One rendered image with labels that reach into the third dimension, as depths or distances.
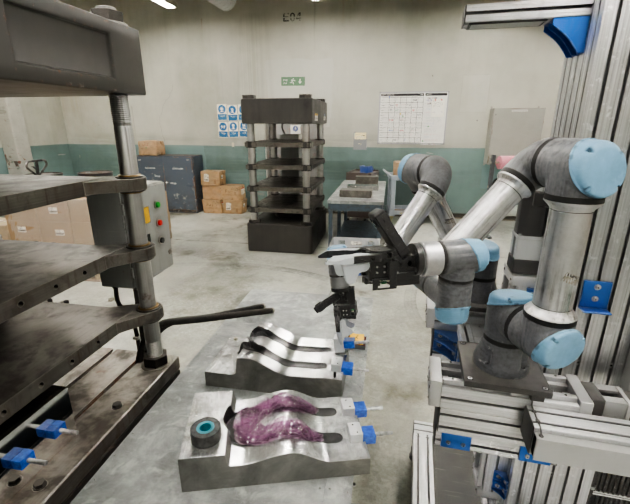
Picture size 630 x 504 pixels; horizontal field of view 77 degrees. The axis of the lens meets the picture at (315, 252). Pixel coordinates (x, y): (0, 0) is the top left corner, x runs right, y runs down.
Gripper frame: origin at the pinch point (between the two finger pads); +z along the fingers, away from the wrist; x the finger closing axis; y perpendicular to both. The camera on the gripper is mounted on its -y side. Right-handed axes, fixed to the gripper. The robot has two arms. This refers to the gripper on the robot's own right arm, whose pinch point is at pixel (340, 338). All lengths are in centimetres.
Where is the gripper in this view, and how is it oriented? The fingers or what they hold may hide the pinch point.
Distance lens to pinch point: 153.7
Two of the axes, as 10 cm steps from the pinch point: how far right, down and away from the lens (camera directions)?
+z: 1.1, 9.8, 1.5
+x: 1.9, -1.7, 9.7
